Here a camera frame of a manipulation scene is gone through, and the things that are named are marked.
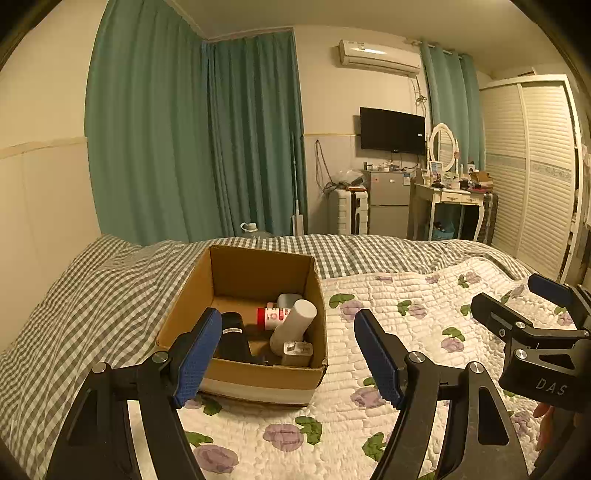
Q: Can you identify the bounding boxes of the white charger plug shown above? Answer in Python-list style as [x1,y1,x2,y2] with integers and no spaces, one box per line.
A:
[281,340,314,368]

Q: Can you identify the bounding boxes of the black bottle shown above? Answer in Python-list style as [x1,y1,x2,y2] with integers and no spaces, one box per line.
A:
[213,311,254,363]

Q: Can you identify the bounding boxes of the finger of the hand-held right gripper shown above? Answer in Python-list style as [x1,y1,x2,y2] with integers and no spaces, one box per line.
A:
[529,273,591,324]
[471,293,580,354]

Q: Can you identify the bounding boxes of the dark checkered suitcase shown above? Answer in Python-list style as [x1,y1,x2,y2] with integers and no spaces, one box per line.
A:
[477,191,500,246]

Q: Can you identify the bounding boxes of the white cylindrical bottle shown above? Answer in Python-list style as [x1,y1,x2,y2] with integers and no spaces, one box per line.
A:
[270,299,318,356]

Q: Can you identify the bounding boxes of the white mop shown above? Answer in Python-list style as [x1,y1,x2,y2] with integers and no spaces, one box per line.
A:
[289,131,307,237]

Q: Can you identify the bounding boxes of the white floral quilt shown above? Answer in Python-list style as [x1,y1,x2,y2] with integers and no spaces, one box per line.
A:
[124,256,583,480]

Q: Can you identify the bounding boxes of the clear plastic bag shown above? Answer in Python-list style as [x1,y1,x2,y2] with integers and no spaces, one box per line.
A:
[334,168,366,188]

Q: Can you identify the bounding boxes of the black wall television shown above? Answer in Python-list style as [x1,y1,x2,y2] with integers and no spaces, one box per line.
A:
[359,107,427,156]

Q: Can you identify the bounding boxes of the grey small fridge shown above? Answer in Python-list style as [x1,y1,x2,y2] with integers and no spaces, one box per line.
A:
[366,168,412,239]

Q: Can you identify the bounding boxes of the wide green curtain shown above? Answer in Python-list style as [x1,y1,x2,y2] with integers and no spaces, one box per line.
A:
[85,0,207,246]

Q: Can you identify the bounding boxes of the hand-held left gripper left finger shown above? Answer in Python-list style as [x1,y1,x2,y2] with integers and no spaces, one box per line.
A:
[46,307,223,480]

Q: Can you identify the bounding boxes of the white tube with red cap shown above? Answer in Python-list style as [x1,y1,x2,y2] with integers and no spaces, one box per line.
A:
[257,302,292,331]

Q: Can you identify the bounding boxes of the white air conditioner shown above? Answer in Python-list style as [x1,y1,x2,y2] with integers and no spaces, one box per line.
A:
[338,39,424,76]

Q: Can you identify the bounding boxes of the white ribbed suitcase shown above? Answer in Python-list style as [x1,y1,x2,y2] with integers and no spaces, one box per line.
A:
[333,186,370,236]

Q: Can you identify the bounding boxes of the person's right hand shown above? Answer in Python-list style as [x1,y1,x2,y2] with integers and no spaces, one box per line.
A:
[534,401,557,455]

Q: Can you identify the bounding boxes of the cardboard box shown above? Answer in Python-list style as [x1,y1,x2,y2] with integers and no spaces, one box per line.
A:
[156,244,329,408]

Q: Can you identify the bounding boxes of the white louvered wardrobe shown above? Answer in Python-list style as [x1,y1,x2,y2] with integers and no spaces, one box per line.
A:
[479,74,585,282]

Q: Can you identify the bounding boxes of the narrow green curtain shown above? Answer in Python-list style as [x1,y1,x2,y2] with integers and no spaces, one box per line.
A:
[420,44,481,172]

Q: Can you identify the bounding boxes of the white dressing table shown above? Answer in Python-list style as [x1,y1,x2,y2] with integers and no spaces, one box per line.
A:
[408,180,491,242]

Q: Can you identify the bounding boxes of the hanging black cables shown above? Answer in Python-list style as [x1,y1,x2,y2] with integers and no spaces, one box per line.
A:
[313,138,336,190]

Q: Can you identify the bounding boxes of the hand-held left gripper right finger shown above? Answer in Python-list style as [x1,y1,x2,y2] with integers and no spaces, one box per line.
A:
[353,308,529,480]

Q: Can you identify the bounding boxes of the water jug with white cap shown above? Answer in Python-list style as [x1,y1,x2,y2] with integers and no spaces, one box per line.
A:
[239,222,274,239]

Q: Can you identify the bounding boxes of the oval white vanity mirror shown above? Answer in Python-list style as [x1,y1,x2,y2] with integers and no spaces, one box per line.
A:
[428,122,456,167]

